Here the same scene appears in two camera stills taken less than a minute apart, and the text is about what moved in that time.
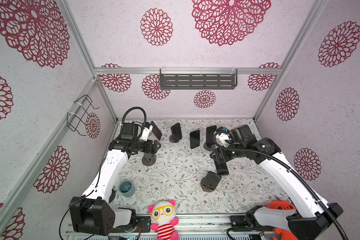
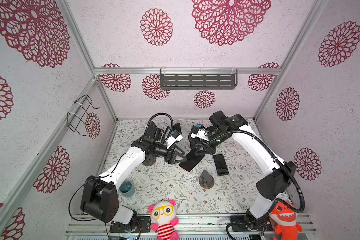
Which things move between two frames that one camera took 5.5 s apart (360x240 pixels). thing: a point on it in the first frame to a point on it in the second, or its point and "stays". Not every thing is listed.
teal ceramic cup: [127, 188] stays
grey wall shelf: [198, 78] stays
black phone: [222, 168] stays
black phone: [176, 132] stays
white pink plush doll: [163, 217] stays
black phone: [211, 180] to [192, 160]
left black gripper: [154, 149] to [170, 153]
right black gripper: [218, 154] to [205, 147]
